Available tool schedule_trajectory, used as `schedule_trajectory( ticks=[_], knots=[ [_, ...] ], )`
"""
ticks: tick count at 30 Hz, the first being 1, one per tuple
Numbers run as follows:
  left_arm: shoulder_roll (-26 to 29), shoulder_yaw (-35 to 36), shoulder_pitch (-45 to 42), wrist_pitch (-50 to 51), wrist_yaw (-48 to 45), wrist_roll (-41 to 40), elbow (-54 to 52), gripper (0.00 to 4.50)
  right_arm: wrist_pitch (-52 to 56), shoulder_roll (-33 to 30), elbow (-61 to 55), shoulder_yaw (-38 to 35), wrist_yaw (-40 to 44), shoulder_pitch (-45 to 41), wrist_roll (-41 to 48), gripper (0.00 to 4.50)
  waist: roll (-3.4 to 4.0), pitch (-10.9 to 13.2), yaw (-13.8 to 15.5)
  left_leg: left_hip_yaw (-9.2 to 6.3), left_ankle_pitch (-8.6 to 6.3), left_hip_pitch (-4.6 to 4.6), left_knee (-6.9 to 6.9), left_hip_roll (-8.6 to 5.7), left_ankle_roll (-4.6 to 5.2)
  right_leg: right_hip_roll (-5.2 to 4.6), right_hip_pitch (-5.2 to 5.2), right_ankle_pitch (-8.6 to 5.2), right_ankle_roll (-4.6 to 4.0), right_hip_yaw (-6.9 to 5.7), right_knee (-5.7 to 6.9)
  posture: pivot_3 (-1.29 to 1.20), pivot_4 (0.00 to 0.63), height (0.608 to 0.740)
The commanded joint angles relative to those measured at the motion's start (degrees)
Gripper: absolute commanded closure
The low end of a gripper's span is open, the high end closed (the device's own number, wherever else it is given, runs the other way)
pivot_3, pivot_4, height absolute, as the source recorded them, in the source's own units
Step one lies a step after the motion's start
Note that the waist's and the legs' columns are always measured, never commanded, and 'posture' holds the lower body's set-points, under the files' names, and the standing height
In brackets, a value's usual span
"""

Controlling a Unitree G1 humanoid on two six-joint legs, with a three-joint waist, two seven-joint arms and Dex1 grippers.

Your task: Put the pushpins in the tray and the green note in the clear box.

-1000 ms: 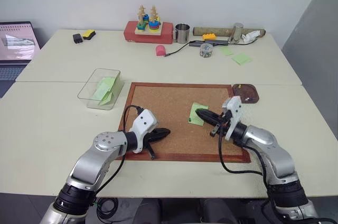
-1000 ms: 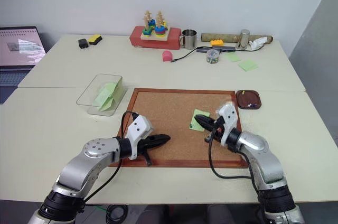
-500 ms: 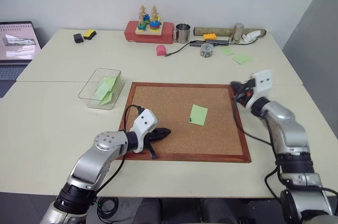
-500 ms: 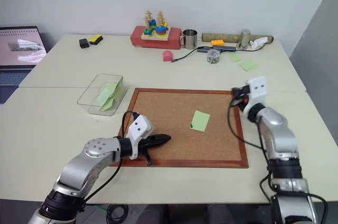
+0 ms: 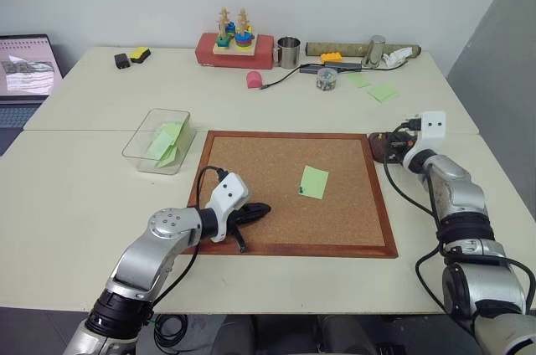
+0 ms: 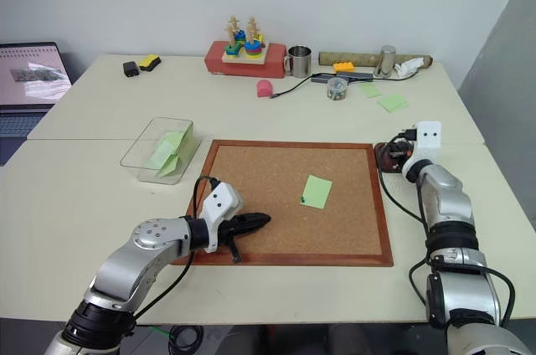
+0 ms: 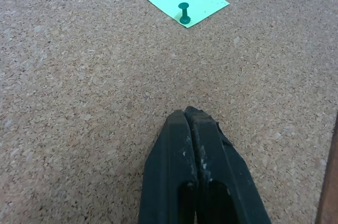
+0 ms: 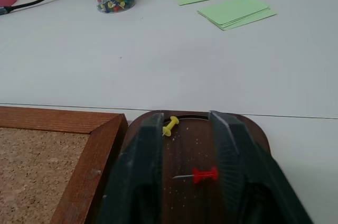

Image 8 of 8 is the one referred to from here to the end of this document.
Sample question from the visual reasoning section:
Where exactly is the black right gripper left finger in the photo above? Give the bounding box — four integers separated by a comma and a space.
96, 112, 165, 224

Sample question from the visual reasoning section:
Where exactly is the yellow pushpin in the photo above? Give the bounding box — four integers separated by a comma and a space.
162, 116, 180, 137

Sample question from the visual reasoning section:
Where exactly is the red pushpin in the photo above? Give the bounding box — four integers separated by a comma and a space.
172, 166, 219, 184

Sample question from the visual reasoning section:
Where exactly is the stack of green notes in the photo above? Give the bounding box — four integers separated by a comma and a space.
197, 0, 278, 32

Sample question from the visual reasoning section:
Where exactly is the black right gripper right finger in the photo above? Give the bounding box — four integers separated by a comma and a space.
208, 110, 314, 224

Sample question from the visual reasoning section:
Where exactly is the dark wooden tray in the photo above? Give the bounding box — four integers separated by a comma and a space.
120, 109, 271, 224

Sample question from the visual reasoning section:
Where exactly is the wood-framed cork board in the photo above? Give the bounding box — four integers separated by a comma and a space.
0, 106, 129, 224

